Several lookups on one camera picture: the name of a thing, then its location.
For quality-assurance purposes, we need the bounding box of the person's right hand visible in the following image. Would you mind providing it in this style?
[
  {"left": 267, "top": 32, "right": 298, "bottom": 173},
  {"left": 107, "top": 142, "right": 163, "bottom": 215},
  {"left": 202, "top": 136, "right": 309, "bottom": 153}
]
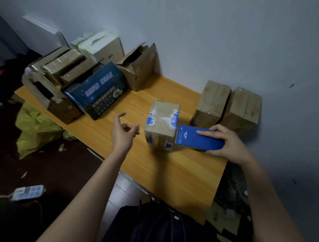
[{"left": 196, "top": 124, "right": 250, "bottom": 166}]

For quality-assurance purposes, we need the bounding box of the person's left hand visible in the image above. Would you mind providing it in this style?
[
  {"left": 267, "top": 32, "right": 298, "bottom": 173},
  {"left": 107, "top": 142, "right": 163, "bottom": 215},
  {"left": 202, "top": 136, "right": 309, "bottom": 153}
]
[{"left": 111, "top": 112, "right": 140, "bottom": 155}]

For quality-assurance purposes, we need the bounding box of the blue tape dispenser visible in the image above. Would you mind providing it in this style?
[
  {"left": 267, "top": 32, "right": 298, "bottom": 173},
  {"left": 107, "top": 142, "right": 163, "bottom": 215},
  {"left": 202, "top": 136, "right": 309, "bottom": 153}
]
[{"left": 174, "top": 125, "right": 225, "bottom": 151}]

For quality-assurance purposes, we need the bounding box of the person's left forearm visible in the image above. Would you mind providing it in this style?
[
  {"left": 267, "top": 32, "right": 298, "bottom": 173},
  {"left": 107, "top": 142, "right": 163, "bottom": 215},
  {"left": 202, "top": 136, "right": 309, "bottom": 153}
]
[{"left": 37, "top": 150, "right": 126, "bottom": 242}]

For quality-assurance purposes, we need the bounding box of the person's right forearm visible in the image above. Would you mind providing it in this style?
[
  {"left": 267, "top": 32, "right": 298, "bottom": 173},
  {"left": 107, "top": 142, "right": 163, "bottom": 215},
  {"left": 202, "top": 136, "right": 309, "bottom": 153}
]
[{"left": 238, "top": 158, "right": 307, "bottom": 242}]

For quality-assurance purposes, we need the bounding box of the taped brown cardboard box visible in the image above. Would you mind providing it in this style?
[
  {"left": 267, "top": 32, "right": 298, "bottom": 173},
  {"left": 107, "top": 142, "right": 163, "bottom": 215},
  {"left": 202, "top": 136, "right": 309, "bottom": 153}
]
[
  {"left": 43, "top": 48, "right": 85, "bottom": 83},
  {"left": 190, "top": 80, "right": 231, "bottom": 129},
  {"left": 220, "top": 87, "right": 263, "bottom": 135},
  {"left": 60, "top": 58, "right": 97, "bottom": 85}
]

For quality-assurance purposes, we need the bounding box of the dark blue printed box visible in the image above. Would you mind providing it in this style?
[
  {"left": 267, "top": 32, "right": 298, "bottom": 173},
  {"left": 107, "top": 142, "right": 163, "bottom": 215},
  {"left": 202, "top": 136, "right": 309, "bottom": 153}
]
[{"left": 61, "top": 61, "right": 127, "bottom": 121}]

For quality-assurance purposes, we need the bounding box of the small box with blue tape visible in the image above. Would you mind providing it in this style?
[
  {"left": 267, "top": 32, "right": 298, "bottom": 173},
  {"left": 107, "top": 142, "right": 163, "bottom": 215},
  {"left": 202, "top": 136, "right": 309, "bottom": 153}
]
[{"left": 144, "top": 100, "right": 180, "bottom": 152}]

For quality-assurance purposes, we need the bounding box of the dark bag under table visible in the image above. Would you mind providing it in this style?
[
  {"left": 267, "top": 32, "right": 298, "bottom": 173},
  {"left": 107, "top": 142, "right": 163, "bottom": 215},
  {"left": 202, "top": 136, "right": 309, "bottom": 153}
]
[{"left": 206, "top": 162, "right": 253, "bottom": 242}]

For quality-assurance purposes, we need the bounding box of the open brown cardboard box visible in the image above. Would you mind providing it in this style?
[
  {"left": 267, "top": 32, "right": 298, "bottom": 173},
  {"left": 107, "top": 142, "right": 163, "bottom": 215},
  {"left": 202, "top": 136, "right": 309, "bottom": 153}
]
[{"left": 116, "top": 43, "right": 157, "bottom": 92}]

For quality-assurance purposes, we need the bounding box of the large shiny taped cardboard box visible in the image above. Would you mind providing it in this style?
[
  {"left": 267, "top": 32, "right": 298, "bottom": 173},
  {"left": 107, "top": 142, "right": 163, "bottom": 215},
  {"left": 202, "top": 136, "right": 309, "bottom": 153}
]
[{"left": 22, "top": 46, "right": 83, "bottom": 125}]

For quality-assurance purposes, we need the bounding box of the white and beige box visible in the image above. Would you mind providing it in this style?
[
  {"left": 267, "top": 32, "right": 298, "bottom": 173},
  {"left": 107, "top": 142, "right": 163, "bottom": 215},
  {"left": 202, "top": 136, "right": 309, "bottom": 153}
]
[{"left": 70, "top": 31, "right": 125, "bottom": 66}]

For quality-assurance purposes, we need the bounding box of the yellow-green plastic bag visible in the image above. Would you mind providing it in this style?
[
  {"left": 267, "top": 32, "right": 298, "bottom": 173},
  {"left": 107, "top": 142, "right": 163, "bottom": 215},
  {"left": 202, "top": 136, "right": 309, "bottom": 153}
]
[{"left": 15, "top": 101, "right": 76, "bottom": 160}]

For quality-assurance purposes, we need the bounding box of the person's dark clothing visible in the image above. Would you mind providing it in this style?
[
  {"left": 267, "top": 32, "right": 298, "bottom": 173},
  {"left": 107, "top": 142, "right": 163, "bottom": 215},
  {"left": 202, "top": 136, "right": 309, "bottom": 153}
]
[{"left": 102, "top": 199, "right": 210, "bottom": 242}]

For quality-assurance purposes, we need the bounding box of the white board panel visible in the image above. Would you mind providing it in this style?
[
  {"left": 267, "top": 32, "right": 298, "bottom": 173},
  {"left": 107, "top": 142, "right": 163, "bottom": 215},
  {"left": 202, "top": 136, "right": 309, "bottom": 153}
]
[{"left": 22, "top": 14, "right": 71, "bottom": 56}]

